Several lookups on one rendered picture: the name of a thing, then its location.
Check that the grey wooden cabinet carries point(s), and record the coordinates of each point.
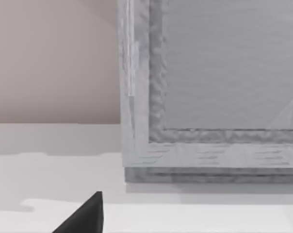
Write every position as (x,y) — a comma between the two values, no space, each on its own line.
(209,85)

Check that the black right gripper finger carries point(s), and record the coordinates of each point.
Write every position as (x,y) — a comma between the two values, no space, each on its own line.
(88,216)

